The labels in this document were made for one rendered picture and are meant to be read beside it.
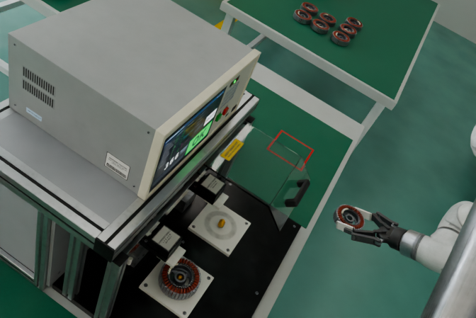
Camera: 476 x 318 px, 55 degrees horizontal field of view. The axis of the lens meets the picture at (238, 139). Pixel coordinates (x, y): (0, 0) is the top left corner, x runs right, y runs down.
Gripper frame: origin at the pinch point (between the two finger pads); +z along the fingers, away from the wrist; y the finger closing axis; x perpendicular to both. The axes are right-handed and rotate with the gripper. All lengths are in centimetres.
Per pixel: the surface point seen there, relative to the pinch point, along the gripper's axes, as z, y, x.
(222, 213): 22.2, -41.9, 13.8
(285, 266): 2.3, -34.8, -1.1
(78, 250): 12, -93, 34
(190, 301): 7, -69, 6
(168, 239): 12, -70, 24
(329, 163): 20.5, 17.6, 8.8
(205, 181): 21, -49, 29
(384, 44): 62, 140, 31
